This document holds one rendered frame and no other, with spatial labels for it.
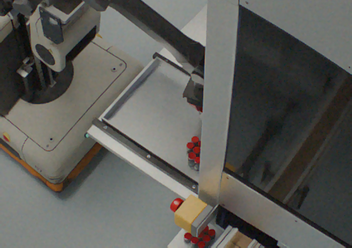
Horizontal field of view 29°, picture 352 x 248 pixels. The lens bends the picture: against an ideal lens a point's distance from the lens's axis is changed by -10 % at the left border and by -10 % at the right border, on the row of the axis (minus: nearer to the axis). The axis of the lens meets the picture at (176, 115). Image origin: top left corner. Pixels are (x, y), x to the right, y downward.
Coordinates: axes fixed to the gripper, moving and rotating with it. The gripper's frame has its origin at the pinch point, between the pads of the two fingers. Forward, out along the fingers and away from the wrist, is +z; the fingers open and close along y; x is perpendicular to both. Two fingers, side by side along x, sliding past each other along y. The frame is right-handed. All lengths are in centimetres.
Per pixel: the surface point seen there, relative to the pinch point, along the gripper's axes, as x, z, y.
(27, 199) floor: -14, 96, -70
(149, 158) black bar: -17.6, 4.5, -8.8
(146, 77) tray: 8.0, 6.5, -20.3
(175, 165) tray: -16.4, 5.6, -1.7
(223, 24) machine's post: -28, -79, 11
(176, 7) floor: 103, 95, -48
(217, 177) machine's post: -28.6, -21.5, 13.5
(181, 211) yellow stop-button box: -34.7, -8.8, 7.1
